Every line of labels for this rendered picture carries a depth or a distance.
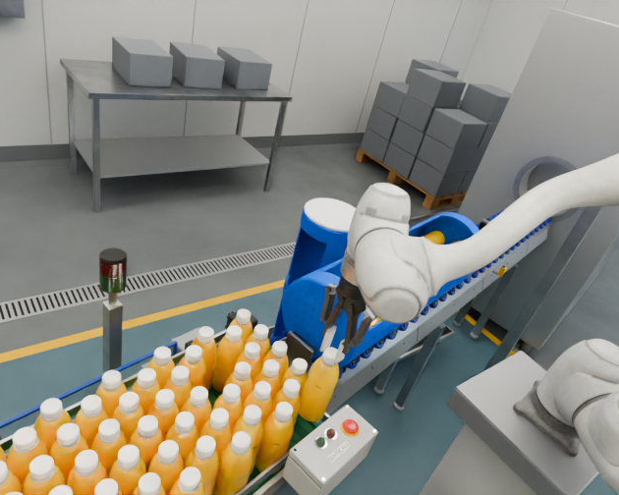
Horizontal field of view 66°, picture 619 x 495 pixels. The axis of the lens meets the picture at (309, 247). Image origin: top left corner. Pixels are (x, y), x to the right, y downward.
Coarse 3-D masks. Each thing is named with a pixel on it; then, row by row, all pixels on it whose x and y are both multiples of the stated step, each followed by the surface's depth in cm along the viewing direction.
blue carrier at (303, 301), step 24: (456, 216) 189; (456, 240) 196; (336, 264) 146; (288, 288) 142; (312, 288) 134; (288, 312) 145; (312, 312) 137; (312, 336) 140; (336, 336) 133; (384, 336) 146; (312, 360) 143
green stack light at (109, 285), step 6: (102, 276) 117; (126, 276) 121; (102, 282) 118; (108, 282) 118; (114, 282) 118; (120, 282) 119; (126, 282) 123; (102, 288) 119; (108, 288) 119; (114, 288) 119; (120, 288) 120
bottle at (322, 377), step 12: (324, 360) 112; (312, 372) 113; (324, 372) 112; (336, 372) 113; (312, 384) 114; (324, 384) 112; (312, 396) 115; (324, 396) 115; (312, 408) 117; (324, 408) 118; (312, 420) 119
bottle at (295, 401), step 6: (282, 390) 115; (276, 396) 117; (282, 396) 115; (288, 396) 114; (294, 396) 115; (276, 402) 116; (288, 402) 115; (294, 402) 115; (300, 402) 117; (294, 408) 115; (300, 408) 118; (294, 414) 116; (294, 420) 119
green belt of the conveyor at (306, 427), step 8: (208, 392) 133; (216, 392) 134; (296, 424) 131; (304, 424) 132; (312, 424) 132; (296, 432) 129; (304, 432) 129; (296, 440) 127; (288, 448) 125; (256, 472) 117; (248, 480) 115; (264, 480) 116; (256, 488) 114
